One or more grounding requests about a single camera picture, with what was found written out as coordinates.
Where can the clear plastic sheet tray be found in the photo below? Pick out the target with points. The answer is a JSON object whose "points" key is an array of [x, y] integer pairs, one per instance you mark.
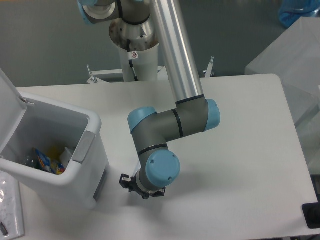
{"points": [[11, 212]]}

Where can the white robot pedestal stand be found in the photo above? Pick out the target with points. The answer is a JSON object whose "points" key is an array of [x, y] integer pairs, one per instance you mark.
{"points": [[138, 62]]}

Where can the colourful snack wrapper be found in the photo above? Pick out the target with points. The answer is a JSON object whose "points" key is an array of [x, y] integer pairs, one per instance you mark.
{"points": [[47, 164]]}

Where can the blue plastic bag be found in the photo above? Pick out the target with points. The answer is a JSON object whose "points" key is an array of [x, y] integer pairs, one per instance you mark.
{"points": [[291, 10]]}

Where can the black device at table edge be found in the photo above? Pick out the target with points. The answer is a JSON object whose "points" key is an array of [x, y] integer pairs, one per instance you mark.
{"points": [[311, 212]]}

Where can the white trash can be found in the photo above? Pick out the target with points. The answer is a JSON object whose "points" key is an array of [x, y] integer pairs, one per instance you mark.
{"points": [[31, 122]]}

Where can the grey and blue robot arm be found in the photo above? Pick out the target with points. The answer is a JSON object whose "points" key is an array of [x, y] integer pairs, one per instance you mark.
{"points": [[137, 26]]}

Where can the white tissue wrapper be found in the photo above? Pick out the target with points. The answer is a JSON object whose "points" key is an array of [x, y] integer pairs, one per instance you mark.
{"points": [[66, 156]]}

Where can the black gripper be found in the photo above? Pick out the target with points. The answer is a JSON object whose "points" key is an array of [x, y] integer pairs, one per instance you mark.
{"points": [[133, 184]]}

